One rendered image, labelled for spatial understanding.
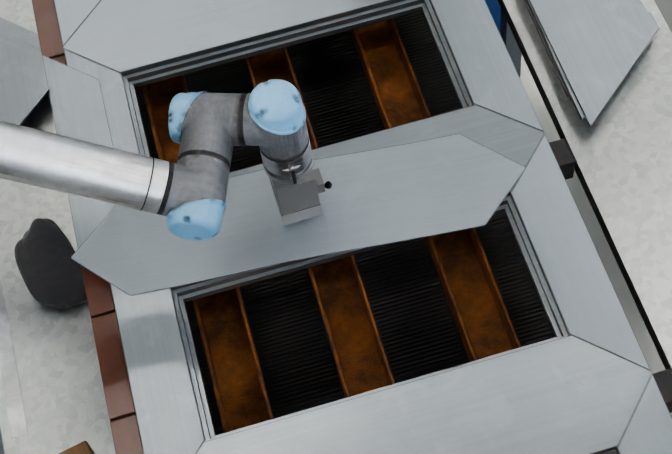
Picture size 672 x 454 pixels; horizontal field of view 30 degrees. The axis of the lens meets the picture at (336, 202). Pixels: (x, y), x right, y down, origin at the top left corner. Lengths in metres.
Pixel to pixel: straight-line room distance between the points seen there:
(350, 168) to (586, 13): 0.55
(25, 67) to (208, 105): 0.75
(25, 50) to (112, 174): 0.84
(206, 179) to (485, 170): 0.52
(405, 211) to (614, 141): 0.42
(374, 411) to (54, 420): 0.56
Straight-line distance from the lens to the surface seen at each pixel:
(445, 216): 1.98
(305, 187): 1.87
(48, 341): 2.18
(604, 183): 2.14
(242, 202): 2.02
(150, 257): 2.00
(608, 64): 2.24
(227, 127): 1.76
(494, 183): 2.01
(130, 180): 1.70
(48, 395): 2.13
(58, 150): 1.69
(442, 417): 1.83
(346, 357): 2.06
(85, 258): 2.03
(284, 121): 1.73
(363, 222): 1.97
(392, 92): 2.33
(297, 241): 1.96
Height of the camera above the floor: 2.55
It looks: 58 degrees down
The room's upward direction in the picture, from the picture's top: 9 degrees counter-clockwise
